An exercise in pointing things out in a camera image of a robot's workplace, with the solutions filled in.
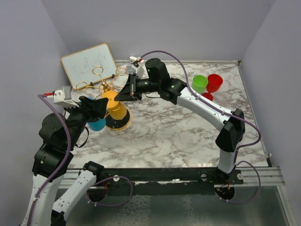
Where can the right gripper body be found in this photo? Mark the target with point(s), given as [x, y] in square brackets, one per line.
[137, 86]

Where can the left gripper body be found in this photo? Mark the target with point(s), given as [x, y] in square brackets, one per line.
[88, 114]

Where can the orange wine glass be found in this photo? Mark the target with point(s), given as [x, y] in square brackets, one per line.
[116, 109]

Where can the green wine glass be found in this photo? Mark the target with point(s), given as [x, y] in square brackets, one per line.
[199, 83]

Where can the red wine glass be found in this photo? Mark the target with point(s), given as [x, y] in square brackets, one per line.
[214, 83]

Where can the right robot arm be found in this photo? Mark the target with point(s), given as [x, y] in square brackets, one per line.
[230, 124]

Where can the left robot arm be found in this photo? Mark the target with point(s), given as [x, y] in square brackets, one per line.
[60, 136]

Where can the blue wine glass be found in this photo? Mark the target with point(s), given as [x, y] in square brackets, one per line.
[98, 125]

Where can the white whiteboard eraser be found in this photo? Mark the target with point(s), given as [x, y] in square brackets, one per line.
[133, 59]

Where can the gold wire glass rack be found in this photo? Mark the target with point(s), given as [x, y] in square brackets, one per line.
[104, 86]

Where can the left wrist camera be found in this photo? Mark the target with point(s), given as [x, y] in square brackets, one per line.
[62, 97]

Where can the whiteboard with wooden frame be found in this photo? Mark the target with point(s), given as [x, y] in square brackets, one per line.
[90, 65]

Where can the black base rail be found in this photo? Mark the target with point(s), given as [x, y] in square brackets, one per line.
[160, 181]

